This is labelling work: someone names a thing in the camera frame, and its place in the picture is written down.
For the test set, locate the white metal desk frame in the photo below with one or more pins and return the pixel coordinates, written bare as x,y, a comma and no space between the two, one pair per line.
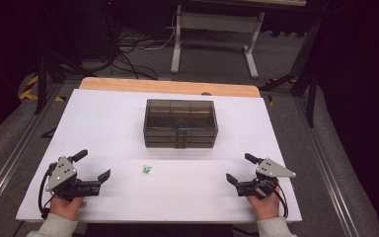
217,21

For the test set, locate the aluminium floor rail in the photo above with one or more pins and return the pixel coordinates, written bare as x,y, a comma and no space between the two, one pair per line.
329,164
16,158

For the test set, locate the person's right hand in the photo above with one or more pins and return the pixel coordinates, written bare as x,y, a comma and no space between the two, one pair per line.
267,207

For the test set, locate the small clear green plastic part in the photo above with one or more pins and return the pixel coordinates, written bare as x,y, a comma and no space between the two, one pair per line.
147,170

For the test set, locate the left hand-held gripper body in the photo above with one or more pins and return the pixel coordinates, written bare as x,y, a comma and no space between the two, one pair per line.
60,173

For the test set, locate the white board sheet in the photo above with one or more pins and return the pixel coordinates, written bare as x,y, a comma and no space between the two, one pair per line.
118,131

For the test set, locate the yellow black floor tape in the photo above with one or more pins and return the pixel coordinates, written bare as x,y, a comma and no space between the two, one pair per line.
29,92

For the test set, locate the smoky transparent drawer box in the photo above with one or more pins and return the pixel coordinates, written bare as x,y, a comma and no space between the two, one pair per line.
180,123

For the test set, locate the black metal stand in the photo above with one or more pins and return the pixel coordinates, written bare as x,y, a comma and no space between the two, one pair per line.
41,82
311,92

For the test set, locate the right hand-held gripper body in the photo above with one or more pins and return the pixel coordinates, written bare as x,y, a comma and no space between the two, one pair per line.
271,169

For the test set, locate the person's left hand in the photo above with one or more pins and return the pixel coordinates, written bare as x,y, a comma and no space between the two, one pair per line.
65,208

